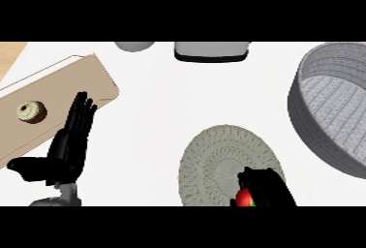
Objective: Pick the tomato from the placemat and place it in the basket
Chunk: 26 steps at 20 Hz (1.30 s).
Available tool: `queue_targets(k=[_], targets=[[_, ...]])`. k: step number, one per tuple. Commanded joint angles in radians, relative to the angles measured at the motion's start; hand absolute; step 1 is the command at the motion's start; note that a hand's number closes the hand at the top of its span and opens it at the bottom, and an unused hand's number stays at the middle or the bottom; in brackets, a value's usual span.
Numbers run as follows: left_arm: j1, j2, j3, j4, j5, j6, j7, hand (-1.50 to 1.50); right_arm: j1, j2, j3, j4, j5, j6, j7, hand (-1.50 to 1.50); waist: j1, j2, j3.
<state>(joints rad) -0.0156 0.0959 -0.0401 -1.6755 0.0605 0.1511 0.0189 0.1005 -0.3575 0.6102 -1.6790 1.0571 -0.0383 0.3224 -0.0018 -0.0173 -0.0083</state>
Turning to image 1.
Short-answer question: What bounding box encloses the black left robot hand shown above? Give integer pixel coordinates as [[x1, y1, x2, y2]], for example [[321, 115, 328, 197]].
[[7, 91, 100, 189]]

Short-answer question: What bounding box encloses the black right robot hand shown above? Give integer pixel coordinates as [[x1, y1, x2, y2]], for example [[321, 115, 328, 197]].
[[229, 166, 299, 207]]

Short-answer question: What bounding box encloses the red tomato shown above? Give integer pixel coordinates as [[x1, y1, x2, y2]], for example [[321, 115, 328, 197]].
[[235, 188, 256, 207]]

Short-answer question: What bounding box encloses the round grey woven placemat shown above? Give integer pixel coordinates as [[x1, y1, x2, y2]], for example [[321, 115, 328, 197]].
[[178, 124, 288, 207]]

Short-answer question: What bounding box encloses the grey woven basket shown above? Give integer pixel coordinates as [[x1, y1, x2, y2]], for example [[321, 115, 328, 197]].
[[287, 42, 366, 180]]

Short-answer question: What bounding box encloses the cream frosted cupcake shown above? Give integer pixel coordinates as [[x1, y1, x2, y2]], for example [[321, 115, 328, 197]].
[[17, 100, 49, 125]]

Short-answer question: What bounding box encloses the tan wooden cutting board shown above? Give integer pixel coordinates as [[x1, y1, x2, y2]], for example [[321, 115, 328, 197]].
[[0, 52, 122, 170]]

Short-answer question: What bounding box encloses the pale wooden surface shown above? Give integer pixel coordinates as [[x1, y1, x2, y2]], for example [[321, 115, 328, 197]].
[[0, 42, 30, 81]]

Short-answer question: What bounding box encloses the grey rounded object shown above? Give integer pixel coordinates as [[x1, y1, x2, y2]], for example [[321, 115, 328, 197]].
[[114, 42, 157, 53]]

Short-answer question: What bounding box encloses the white appliance with black base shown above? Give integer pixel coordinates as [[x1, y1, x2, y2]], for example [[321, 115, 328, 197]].
[[173, 42, 253, 64]]

